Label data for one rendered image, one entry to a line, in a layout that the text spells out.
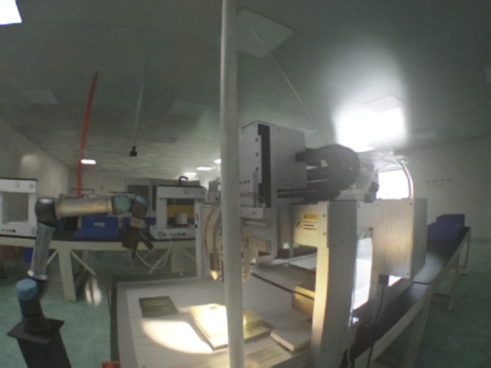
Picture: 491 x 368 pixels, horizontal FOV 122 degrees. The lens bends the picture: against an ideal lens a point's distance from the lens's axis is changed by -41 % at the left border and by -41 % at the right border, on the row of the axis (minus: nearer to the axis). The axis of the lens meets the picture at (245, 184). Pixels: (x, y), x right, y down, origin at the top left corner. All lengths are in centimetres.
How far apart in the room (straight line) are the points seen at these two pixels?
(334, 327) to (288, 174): 40
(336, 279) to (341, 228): 12
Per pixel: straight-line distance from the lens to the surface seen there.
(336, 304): 57
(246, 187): 52
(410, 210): 72
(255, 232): 50
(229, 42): 38
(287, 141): 59
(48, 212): 110
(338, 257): 53
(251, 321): 66
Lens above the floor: 122
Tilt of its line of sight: 5 degrees up
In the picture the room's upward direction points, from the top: straight up
